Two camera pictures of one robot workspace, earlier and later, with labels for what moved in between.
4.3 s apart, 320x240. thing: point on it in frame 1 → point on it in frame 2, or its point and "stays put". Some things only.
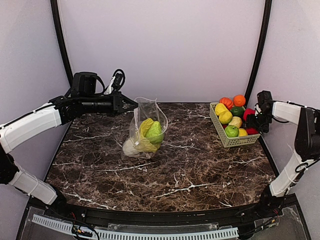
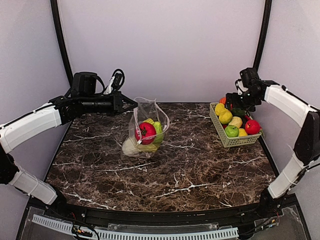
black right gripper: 256,122 → 233,100
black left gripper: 117,104 stays put
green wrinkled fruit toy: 154,134 stays put
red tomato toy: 248,111 → 145,133
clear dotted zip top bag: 148,126 stays put
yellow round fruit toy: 225,117 stays put
